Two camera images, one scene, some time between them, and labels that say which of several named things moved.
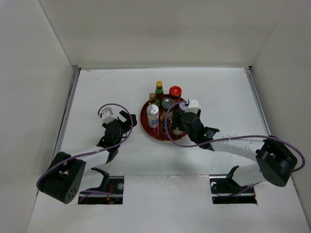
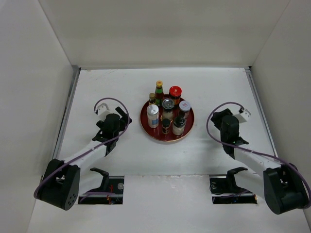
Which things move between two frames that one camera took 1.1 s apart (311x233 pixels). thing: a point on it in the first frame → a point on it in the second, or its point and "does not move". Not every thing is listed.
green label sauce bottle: (159, 95) does not move
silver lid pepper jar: (182, 106) does not move
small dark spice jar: (163, 125) does not move
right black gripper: (177, 117) → (217, 115)
